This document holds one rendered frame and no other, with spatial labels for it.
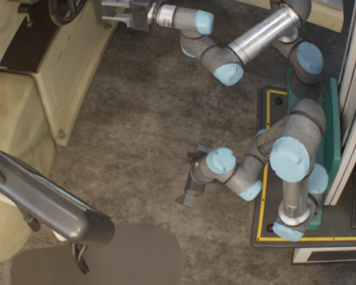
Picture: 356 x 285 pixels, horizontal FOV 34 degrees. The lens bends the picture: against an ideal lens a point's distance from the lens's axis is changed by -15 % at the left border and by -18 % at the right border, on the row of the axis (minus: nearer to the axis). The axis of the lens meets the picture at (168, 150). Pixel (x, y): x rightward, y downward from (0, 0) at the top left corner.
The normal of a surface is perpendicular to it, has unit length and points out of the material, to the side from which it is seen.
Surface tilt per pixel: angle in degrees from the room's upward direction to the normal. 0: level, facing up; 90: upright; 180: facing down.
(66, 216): 19
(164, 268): 0
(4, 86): 0
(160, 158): 0
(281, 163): 82
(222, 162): 25
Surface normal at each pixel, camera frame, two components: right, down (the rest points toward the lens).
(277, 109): -0.04, -0.46
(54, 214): -0.20, -0.18
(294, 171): -0.53, 0.69
